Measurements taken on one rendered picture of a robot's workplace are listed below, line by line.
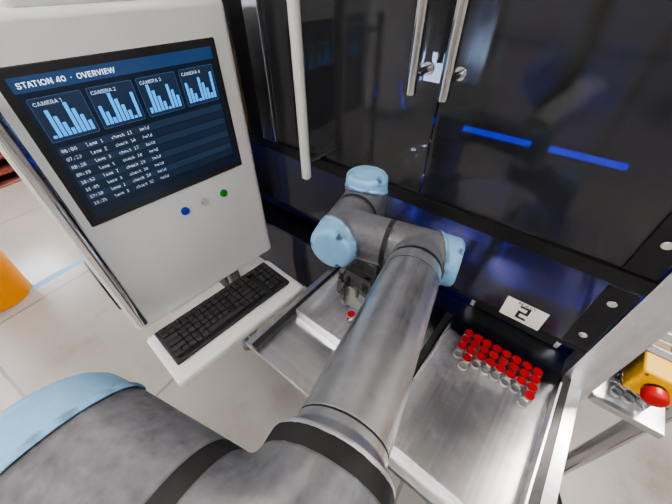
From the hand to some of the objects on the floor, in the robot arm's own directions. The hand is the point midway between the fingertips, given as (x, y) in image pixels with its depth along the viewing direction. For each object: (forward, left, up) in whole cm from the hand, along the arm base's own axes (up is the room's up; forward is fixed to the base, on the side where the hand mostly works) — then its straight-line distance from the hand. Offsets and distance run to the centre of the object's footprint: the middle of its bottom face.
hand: (349, 299), depth 78 cm
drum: (-47, +233, -98) cm, 257 cm away
